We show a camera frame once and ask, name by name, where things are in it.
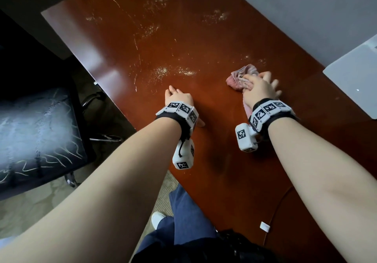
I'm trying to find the person's right forearm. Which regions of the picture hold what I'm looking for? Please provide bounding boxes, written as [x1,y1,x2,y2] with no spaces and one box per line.
[268,118,377,263]

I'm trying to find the wrist marker band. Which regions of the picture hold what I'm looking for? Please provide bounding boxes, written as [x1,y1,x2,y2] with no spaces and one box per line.
[155,102,200,141]
[248,98,298,134]

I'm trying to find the black waist pack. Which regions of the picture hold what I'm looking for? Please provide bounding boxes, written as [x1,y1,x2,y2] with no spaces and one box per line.
[174,229,277,263]

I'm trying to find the white shoe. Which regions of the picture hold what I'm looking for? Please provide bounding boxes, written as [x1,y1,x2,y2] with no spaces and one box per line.
[151,211,167,230]

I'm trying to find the person's left forearm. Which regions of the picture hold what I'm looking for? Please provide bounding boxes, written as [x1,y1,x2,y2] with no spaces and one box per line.
[0,118,182,263]

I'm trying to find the right wrist marker band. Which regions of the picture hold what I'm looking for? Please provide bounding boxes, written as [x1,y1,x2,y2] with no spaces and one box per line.
[248,98,298,134]

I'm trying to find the person's left hand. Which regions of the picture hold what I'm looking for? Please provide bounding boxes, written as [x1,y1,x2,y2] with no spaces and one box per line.
[164,85,206,128]

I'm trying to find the blue trousers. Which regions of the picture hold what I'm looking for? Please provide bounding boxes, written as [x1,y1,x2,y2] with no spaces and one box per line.
[132,183,220,263]

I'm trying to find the white router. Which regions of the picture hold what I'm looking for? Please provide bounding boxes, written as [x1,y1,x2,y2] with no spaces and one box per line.
[322,33,377,120]

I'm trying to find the person's right hand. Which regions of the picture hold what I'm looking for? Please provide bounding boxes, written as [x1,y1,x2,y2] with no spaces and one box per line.
[242,71,282,110]

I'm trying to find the red wooden table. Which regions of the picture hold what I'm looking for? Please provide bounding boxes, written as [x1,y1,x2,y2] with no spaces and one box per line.
[40,0,377,263]

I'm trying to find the black office chair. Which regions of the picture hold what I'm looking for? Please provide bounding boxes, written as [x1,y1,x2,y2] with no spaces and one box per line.
[0,9,123,201]

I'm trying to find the left wrist marker band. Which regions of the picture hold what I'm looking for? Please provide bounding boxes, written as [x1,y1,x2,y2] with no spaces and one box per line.
[155,102,200,141]

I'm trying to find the pink cleaning cloth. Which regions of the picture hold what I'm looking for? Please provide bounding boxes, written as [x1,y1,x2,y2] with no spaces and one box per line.
[226,64,261,116]

